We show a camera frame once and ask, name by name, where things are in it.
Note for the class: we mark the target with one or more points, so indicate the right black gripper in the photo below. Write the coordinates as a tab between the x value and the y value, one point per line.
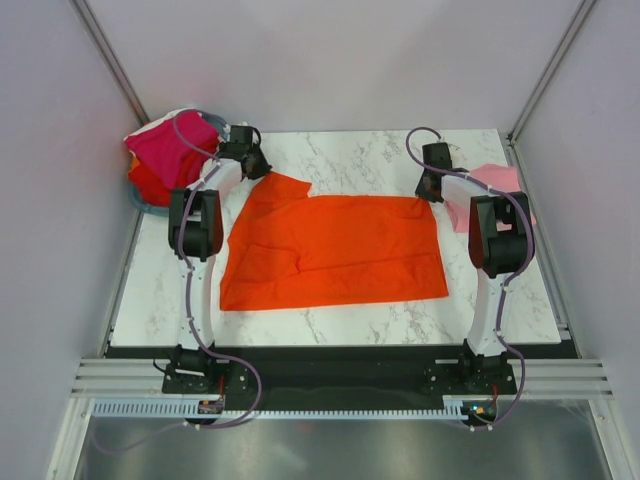
421	192

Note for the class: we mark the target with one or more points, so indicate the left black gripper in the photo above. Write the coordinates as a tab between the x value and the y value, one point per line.
264	166

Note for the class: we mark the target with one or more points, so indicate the orange t shirt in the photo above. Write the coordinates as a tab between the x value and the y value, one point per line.
289	249

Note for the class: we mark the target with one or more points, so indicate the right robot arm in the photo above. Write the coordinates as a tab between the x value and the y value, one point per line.
500	246

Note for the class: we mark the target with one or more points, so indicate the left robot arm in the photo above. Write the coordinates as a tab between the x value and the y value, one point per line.
196	237

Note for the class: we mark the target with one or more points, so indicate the pink folded t shirt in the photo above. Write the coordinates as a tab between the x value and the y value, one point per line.
490	185

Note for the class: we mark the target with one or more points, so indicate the magenta t shirt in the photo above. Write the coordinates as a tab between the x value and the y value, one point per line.
181	127

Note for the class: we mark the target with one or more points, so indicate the red t shirt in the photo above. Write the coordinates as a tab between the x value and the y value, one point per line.
150	185

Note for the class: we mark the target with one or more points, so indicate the teal laundry basket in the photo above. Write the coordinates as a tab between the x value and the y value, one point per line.
135	197

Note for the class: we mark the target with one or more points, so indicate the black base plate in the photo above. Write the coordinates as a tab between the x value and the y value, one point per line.
338	377

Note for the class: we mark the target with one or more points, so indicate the aluminium frame rail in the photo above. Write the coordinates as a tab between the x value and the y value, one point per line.
545	379

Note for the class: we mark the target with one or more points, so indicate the white slotted cable duct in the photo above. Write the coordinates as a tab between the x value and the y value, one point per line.
195	409

